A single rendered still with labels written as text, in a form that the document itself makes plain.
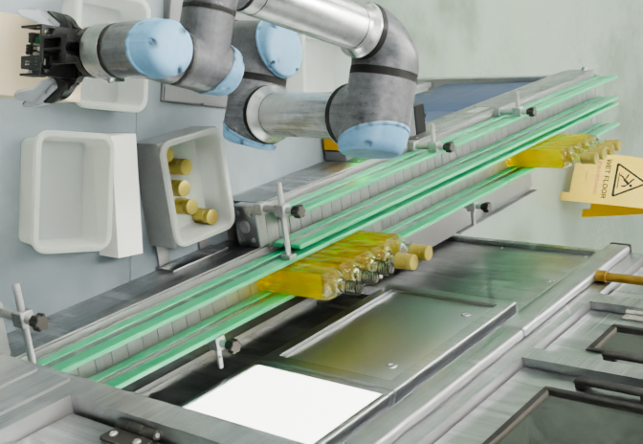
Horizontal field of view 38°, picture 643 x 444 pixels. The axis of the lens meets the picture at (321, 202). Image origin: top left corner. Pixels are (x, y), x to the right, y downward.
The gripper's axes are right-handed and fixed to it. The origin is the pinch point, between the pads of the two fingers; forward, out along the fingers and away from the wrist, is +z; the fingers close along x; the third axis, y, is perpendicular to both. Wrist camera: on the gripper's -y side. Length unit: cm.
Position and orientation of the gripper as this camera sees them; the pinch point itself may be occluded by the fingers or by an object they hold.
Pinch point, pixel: (30, 58)
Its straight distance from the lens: 152.3
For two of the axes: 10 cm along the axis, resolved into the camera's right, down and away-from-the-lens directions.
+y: -6.4, 0.0, -7.7
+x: -0.5, 10.0, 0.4
